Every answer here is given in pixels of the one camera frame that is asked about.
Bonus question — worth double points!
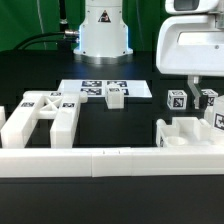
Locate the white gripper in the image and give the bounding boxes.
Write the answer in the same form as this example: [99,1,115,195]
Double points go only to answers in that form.
[156,15,224,109]

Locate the white chair seat part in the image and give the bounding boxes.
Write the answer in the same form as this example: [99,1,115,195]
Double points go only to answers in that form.
[156,117,213,148]

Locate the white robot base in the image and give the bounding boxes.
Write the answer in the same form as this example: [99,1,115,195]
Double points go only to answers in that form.
[74,0,133,64]

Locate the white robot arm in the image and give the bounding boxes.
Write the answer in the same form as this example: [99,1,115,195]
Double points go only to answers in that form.
[156,0,224,108]

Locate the small white tagged block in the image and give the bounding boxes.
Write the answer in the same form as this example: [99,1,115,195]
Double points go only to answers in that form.
[105,85,124,109]

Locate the white obstacle fence bar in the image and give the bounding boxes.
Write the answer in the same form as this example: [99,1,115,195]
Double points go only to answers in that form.
[0,146,224,178]

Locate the white tag sheet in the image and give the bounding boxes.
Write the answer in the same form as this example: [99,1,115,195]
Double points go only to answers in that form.
[58,79,152,98]

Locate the white side block left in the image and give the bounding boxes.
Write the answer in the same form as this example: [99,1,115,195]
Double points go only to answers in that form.
[0,106,6,130]

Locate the black base cable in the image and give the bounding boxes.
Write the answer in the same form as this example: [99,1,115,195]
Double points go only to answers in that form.
[13,29,81,51]

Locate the white chair back frame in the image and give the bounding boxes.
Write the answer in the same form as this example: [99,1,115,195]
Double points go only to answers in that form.
[0,91,88,149]

